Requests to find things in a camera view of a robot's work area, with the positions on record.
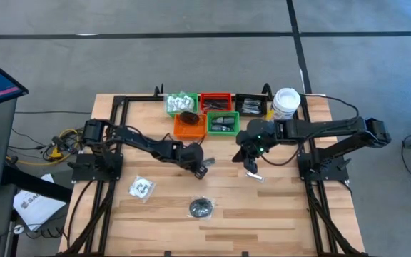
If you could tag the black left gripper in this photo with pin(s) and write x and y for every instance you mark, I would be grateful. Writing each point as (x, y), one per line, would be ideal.
(191, 155)

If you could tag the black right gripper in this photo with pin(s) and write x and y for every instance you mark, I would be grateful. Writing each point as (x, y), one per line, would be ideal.
(257, 137)

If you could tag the dark grey deodorant stick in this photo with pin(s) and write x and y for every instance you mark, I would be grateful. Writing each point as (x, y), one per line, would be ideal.
(222, 128)
(223, 120)

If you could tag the black round brush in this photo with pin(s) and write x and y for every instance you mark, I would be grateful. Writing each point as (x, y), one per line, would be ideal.
(201, 208)
(189, 118)

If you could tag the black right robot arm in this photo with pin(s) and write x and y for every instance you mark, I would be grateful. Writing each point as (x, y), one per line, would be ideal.
(316, 128)

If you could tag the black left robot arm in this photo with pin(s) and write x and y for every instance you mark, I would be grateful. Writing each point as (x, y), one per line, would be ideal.
(137, 140)

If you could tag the orange plastic slotted basket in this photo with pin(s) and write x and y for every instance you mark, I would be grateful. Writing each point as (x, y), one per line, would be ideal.
(189, 132)

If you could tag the green plastic slotted basket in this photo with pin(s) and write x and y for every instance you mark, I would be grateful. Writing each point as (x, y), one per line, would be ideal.
(209, 123)
(196, 107)

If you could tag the black plastic slotted basket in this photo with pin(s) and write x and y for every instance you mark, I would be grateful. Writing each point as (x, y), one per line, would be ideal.
(239, 107)

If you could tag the red plastic slotted basket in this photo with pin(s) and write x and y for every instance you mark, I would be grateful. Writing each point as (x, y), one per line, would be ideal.
(216, 96)

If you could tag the yellow disinfectant wipes canister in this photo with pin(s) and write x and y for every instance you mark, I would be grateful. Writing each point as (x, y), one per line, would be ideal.
(287, 100)

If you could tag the black diagonal support bar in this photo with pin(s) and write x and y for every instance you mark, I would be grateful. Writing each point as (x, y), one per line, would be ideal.
(38, 183)

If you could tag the white printed paper sheet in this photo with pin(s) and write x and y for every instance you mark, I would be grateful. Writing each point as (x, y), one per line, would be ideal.
(34, 210)

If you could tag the white round plug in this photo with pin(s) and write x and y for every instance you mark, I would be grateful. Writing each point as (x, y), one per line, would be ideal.
(18, 229)

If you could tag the black aluminium rig frame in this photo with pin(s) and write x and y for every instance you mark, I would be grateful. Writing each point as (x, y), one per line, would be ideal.
(103, 214)

